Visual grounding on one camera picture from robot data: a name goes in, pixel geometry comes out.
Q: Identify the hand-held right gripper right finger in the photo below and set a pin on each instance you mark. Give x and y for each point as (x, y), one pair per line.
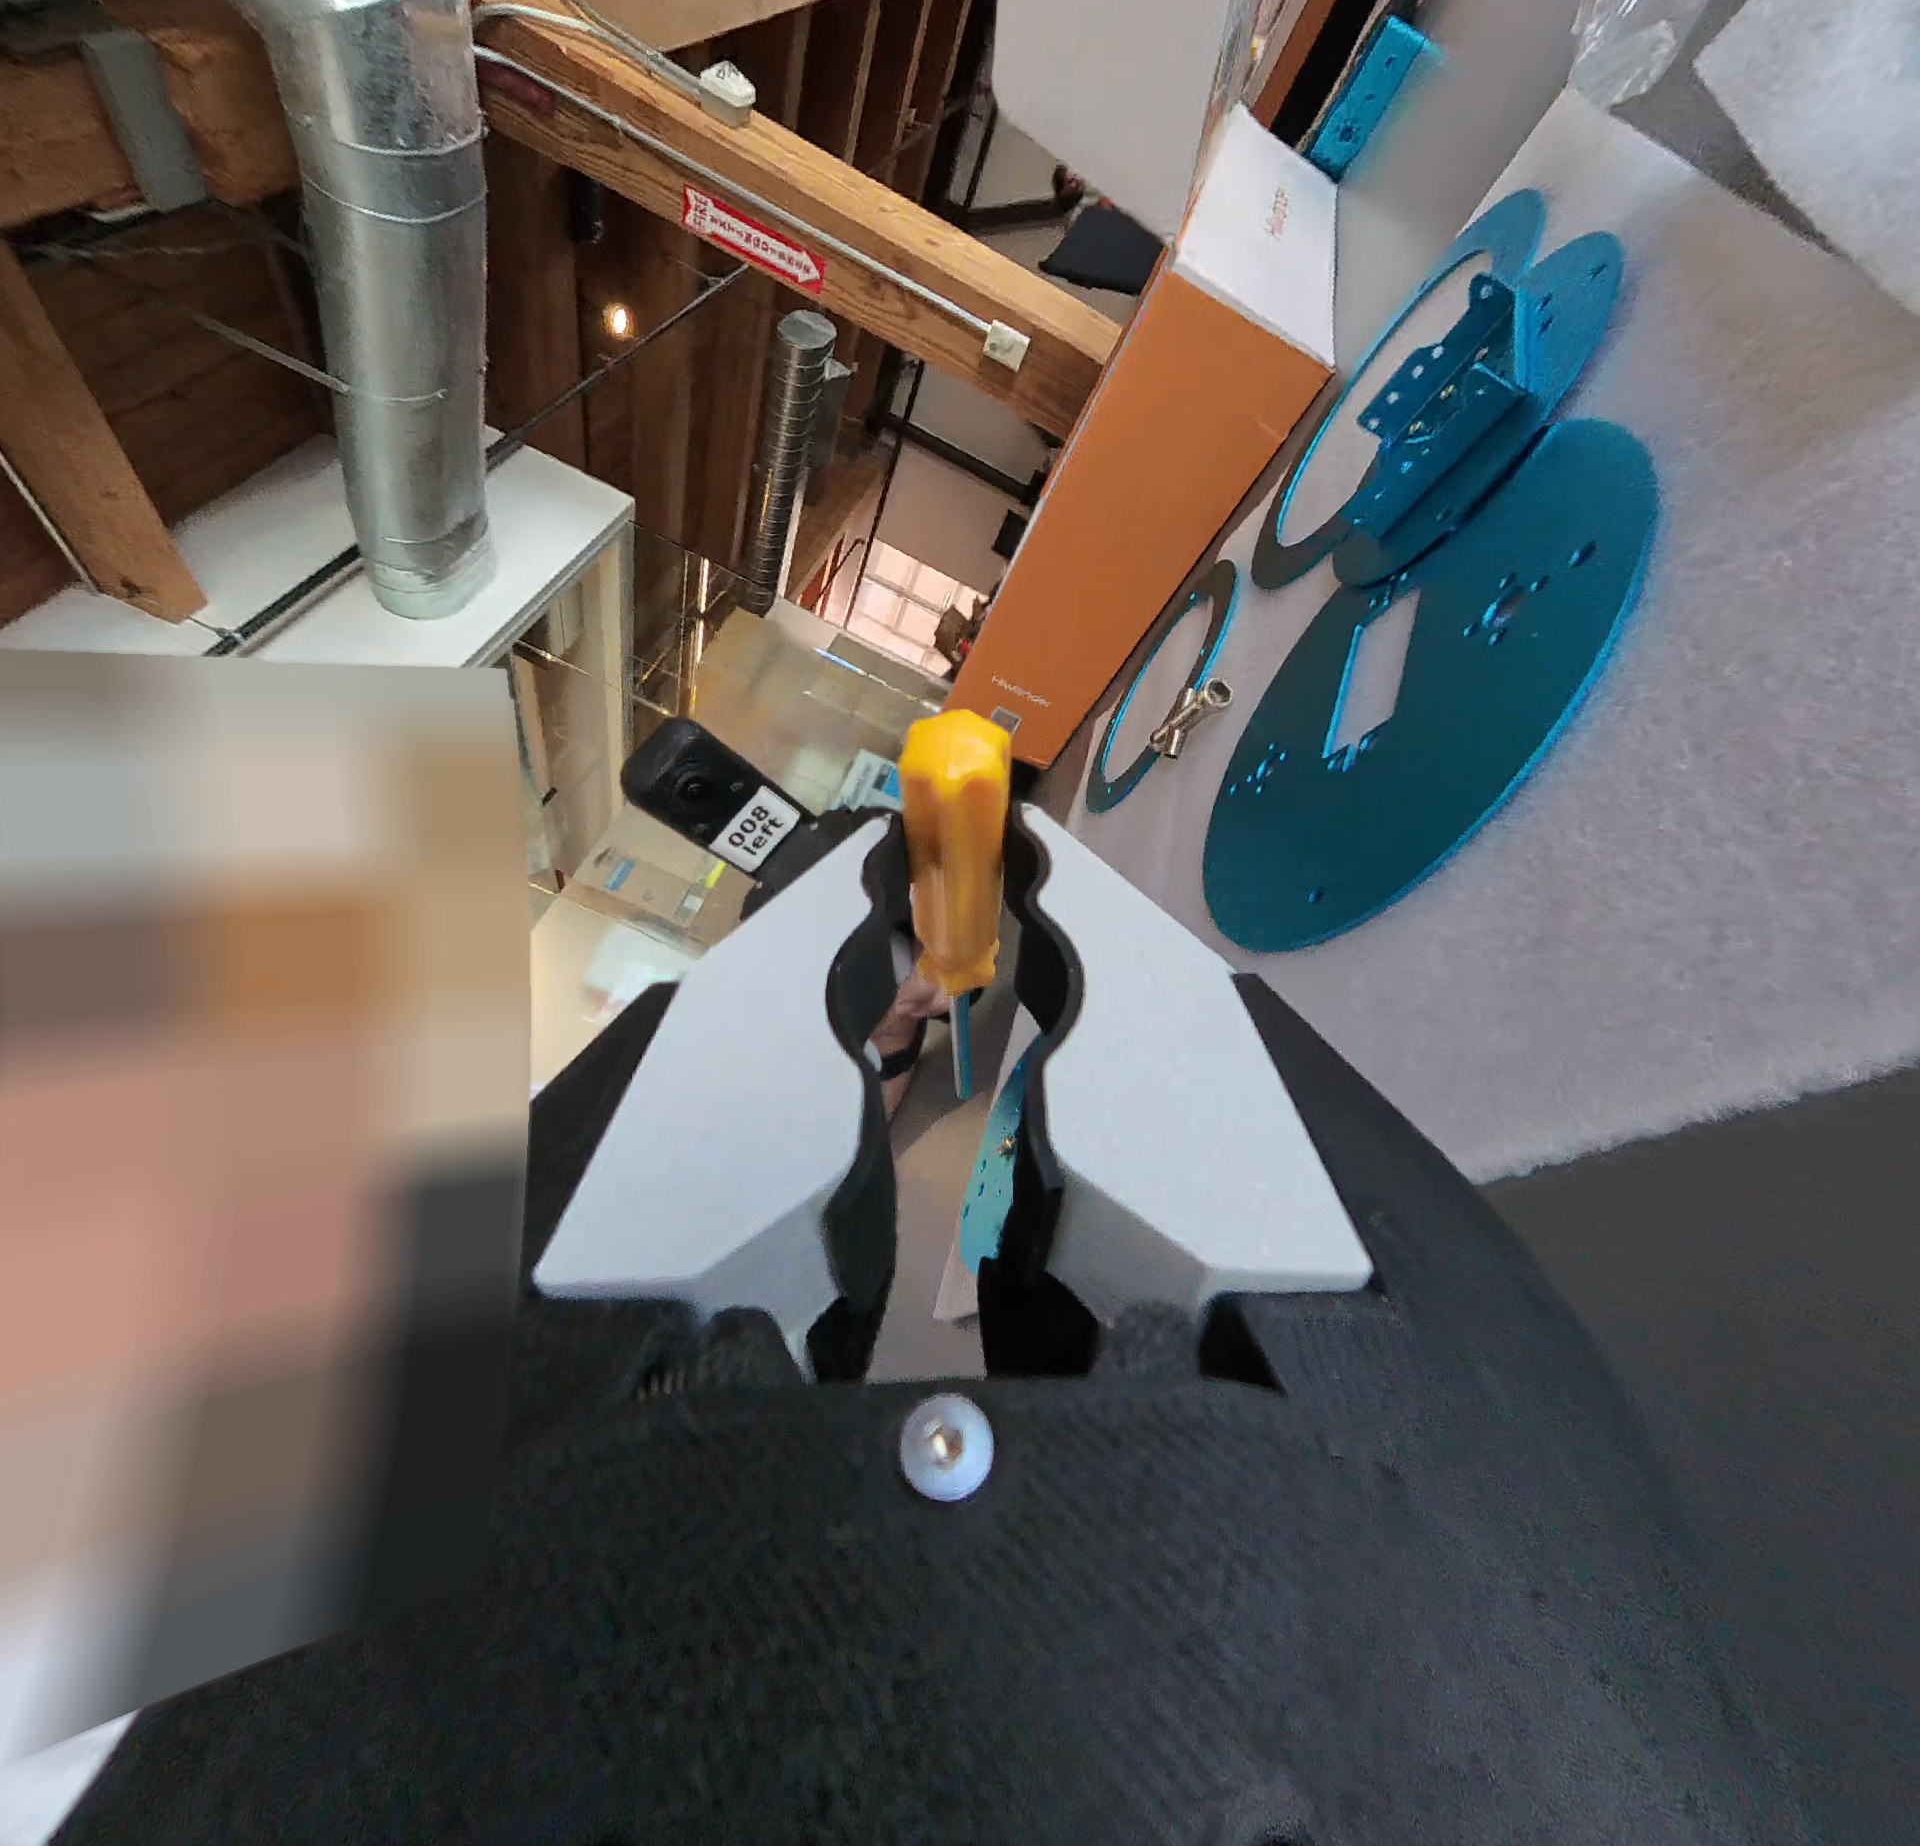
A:
(1200, 1111)

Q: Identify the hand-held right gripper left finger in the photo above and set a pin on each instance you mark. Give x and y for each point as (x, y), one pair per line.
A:
(705, 1111)

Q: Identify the small blue round plate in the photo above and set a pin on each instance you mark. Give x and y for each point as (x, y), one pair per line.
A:
(993, 1187)

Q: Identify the metal cross wrench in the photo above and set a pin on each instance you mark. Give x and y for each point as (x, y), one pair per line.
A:
(1191, 714)

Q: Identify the large blue plate rectangular hole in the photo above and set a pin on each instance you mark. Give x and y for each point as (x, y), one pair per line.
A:
(1501, 707)

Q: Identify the white junction box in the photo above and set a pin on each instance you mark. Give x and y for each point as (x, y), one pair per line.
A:
(1007, 347)
(726, 95)

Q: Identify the orange cardboard box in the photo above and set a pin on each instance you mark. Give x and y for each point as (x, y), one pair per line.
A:
(1156, 512)

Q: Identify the red white sign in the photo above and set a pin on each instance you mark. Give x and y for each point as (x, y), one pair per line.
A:
(751, 240)

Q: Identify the wooden ceiling beam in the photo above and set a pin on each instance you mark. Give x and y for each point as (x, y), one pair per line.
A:
(901, 226)

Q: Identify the white foam mat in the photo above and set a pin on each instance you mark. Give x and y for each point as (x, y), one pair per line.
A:
(1725, 826)

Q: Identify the clear plastic bag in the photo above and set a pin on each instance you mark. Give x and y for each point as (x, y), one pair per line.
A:
(1642, 9)

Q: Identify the white foam block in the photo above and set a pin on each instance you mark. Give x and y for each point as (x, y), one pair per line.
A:
(1821, 76)

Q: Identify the small silver air duct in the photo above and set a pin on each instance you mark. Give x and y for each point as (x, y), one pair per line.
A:
(796, 435)

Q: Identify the large silver air duct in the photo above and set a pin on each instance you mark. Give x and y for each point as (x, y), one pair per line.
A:
(390, 271)

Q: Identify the blue disc with bracket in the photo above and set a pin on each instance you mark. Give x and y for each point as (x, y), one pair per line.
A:
(1447, 422)

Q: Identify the blue metal bracket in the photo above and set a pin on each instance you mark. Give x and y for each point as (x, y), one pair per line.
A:
(1372, 99)

